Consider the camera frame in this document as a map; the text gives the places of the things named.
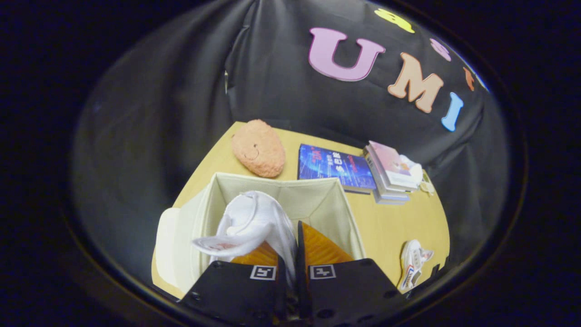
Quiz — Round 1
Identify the pale blue-edged book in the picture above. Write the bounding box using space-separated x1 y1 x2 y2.
372 182 411 205

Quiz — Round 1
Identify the blue cover book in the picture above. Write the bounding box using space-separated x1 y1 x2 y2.
298 144 377 195

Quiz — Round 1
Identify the white canvas shoe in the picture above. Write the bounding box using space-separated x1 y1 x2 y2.
398 239 434 292
192 191 298 284

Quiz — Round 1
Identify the orange plush toy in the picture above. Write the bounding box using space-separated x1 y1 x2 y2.
231 119 286 178

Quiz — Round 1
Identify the white plush toy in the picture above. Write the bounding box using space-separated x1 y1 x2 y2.
399 154 423 184

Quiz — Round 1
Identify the beige fabric storage box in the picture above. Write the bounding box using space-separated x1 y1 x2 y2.
154 172 366 296

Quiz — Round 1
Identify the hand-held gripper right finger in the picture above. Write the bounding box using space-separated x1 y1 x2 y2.
296 221 407 327

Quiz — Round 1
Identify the black backdrop cloth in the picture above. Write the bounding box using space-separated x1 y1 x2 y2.
73 0 509 291

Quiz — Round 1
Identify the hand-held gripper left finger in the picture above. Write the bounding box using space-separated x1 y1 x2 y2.
179 241 289 327

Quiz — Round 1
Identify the white-edged book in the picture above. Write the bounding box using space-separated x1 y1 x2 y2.
363 146 416 195

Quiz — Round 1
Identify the small compartment tray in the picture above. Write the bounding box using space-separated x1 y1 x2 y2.
419 170 436 197

